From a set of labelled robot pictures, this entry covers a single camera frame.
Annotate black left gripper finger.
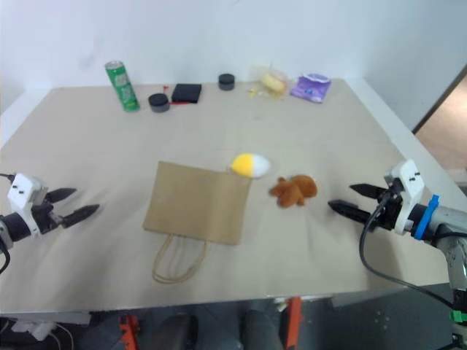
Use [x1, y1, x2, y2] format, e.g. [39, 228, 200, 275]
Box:
[61, 203, 101, 229]
[46, 187, 78, 203]

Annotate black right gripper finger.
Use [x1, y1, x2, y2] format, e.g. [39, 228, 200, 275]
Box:
[349, 183, 385, 200]
[327, 199, 374, 225]

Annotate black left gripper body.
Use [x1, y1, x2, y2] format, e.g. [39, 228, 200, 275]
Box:
[31, 198, 66, 234]

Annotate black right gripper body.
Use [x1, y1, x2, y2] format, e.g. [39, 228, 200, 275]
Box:
[370, 182, 403, 232]

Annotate brown plush toy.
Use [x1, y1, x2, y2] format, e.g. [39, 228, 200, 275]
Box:
[269, 174, 319, 209]

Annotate yellow white plush egg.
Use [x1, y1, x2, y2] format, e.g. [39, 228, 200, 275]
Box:
[231, 152, 273, 180]

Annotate brown paper bag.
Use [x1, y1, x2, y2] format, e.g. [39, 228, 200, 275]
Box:
[142, 160, 255, 284]

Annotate bread in clear bag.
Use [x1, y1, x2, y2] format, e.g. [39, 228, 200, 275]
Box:
[250, 63, 288, 100]

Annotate blue wrist clip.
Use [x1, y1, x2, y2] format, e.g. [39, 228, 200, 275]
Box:
[414, 195, 441, 241]

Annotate beige table cloth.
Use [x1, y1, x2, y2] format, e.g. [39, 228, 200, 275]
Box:
[0, 78, 463, 315]

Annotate white power strip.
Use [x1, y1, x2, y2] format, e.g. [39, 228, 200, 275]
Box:
[9, 319, 56, 341]

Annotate purple snack packet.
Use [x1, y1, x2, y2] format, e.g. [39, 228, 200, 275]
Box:
[290, 72, 333, 105]

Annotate orange clamp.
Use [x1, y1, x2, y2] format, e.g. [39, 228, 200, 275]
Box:
[285, 297, 304, 350]
[119, 314, 140, 350]

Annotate green drink can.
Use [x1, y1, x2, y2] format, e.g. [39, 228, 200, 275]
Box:
[104, 60, 142, 112]

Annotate black square box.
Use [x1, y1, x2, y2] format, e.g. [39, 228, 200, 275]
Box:
[171, 83, 203, 104]

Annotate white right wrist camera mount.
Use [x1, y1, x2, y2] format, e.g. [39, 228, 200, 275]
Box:
[383, 159, 425, 235]

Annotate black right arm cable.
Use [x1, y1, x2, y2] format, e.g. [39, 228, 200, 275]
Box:
[358, 196, 455, 308]

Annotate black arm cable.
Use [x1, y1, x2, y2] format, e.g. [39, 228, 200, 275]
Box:
[358, 196, 455, 308]
[0, 174, 15, 275]

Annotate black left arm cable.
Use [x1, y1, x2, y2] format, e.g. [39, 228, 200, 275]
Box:
[0, 174, 15, 275]

